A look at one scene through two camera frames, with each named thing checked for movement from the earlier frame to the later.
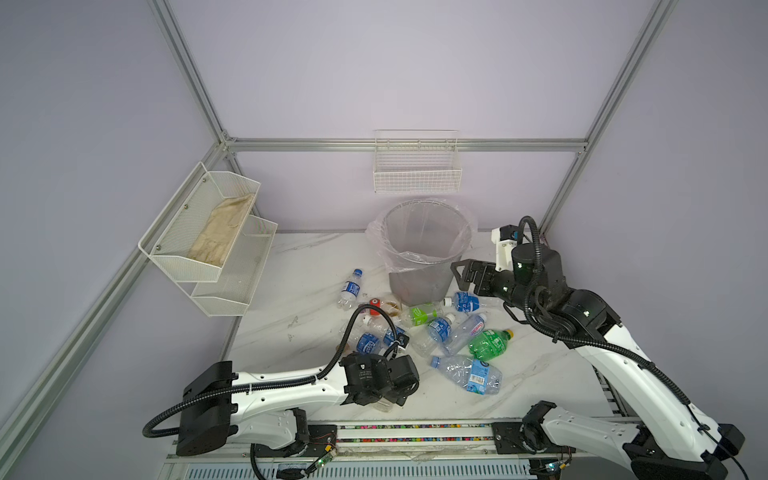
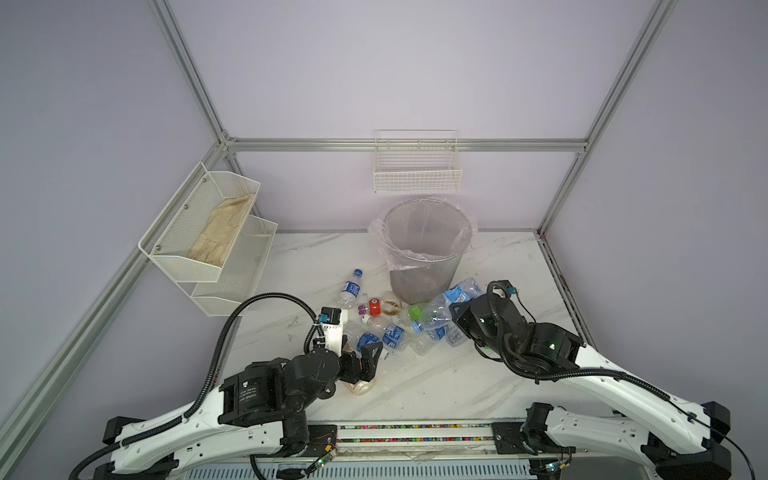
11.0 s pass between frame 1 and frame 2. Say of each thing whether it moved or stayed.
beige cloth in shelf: stayed
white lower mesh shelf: stayed
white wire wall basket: stayed
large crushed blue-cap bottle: moved
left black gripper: moved
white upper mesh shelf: stayed
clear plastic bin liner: stayed
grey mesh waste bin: stayed
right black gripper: moved
